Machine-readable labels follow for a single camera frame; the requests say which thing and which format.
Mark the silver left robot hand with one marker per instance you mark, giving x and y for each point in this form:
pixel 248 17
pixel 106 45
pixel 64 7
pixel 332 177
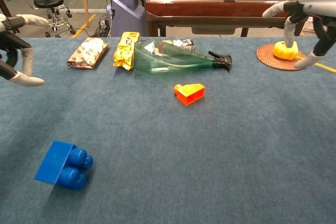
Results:
pixel 25 79

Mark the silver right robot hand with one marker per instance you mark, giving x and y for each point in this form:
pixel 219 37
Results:
pixel 315 3

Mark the blue building block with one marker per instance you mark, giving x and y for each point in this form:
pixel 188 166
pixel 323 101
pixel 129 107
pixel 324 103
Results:
pixel 52 161

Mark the orange building block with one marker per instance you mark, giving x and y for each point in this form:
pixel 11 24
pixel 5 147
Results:
pixel 191 95

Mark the white plastic basket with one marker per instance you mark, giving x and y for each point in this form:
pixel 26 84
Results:
pixel 308 28

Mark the yellow toy with stick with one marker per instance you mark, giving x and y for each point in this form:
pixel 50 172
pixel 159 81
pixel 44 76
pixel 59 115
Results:
pixel 279 51

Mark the red white snack packet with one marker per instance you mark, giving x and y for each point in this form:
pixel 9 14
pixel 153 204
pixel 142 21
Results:
pixel 86 53

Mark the round woven coaster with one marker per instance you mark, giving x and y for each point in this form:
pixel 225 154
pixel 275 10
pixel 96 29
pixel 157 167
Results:
pixel 265 56

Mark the dark wooden table leg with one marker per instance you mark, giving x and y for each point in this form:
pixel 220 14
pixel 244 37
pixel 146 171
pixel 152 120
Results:
pixel 5 7

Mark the black stool with chrome footring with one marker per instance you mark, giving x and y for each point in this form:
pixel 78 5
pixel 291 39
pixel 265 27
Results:
pixel 48 1

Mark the brown mahjong table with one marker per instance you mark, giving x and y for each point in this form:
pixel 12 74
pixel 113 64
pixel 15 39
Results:
pixel 223 5

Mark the gold yellow snack packet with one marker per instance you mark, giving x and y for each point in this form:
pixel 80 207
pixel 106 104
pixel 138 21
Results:
pixel 123 53

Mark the blue grey machine base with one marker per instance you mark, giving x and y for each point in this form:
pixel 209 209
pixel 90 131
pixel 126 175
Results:
pixel 126 16

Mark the green spray bottle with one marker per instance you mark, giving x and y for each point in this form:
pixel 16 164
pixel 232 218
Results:
pixel 168 60

